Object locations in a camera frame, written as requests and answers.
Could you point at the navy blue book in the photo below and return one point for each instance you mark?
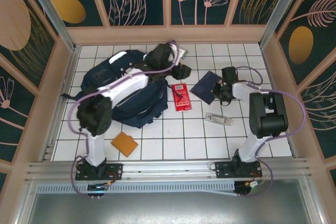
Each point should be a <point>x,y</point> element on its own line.
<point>204,87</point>

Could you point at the red pencil case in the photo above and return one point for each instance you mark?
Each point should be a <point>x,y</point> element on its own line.
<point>185,103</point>

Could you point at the navy blue backpack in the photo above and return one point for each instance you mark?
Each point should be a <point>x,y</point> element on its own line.
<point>147,103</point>

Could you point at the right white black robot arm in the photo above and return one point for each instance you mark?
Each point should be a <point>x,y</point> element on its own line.
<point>267,119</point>

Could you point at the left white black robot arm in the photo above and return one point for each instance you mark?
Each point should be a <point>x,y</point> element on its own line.
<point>126,90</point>

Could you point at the orange flat wallet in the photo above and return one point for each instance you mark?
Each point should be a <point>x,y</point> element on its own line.
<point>124,144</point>

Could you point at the grey metal sheet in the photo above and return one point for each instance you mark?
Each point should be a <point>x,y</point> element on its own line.
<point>168,208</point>

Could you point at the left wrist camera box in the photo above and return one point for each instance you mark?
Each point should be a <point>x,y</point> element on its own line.
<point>183,53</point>

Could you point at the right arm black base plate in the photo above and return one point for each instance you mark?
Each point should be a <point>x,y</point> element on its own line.
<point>223,169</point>

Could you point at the aluminium corner post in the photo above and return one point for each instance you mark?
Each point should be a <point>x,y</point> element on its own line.
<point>50,11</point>
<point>281,11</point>

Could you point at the long aluminium mounting rail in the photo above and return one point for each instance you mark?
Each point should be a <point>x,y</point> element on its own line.
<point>168,169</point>

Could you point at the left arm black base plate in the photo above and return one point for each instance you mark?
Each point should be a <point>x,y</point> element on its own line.
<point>115,169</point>

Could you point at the aluminium side rail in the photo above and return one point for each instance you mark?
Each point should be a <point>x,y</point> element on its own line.
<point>56,119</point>

